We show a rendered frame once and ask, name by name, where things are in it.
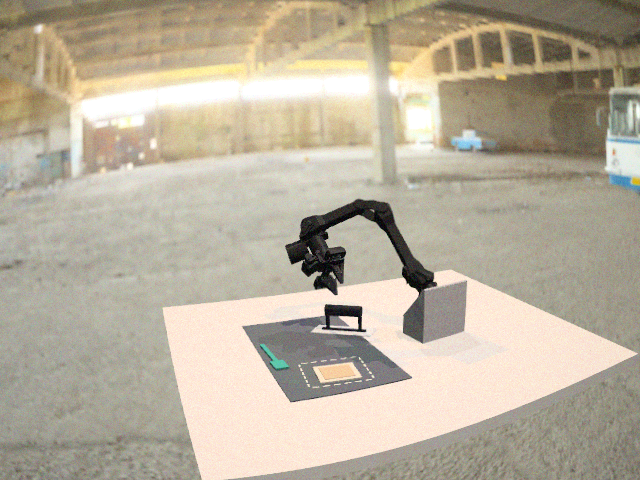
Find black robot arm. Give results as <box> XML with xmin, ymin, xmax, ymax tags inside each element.
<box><xmin>285</xmin><ymin>198</ymin><xmax>438</xmax><ymax>297</ymax></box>

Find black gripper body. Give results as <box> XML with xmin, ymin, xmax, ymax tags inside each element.
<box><xmin>313</xmin><ymin>246</ymin><xmax>346</xmax><ymax>290</ymax></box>

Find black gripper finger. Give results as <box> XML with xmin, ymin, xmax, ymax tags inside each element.
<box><xmin>318</xmin><ymin>278</ymin><xmax>338</xmax><ymax>295</ymax></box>
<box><xmin>325</xmin><ymin>258</ymin><xmax>345</xmax><ymax>284</ymax></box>

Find white tile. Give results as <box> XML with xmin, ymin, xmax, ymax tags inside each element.
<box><xmin>313</xmin><ymin>363</ymin><xmax>362</xmax><ymax>384</ymax></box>

